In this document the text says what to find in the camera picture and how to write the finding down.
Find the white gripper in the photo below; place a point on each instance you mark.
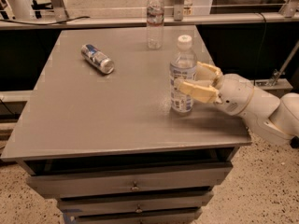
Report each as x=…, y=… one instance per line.
x=235, y=92

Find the blue label plastic bottle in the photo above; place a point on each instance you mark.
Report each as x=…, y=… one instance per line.
x=182, y=66

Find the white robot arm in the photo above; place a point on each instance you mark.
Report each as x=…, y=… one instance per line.
x=274, y=119

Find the clear plastic water bottle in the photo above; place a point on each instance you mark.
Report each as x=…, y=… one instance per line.
x=155, y=23

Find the top grey drawer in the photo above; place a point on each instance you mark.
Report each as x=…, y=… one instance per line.
x=130, y=180

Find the grey drawer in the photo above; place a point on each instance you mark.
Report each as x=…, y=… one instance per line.
x=130, y=180
x=136, y=203
x=171, y=216

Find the silver blue drink can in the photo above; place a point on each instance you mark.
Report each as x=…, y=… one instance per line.
x=97, y=59

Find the middle grey drawer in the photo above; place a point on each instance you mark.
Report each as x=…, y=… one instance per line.
x=136, y=203

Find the grey drawer cabinet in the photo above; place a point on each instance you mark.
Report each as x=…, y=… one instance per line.
x=78, y=120

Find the bottom grey drawer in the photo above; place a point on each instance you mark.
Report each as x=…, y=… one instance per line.
x=171, y=216

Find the white pipe top left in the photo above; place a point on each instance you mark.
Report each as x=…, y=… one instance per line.
x=21, y=9

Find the grey metal rail frame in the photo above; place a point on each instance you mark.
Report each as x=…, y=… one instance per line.
x=61, y=19

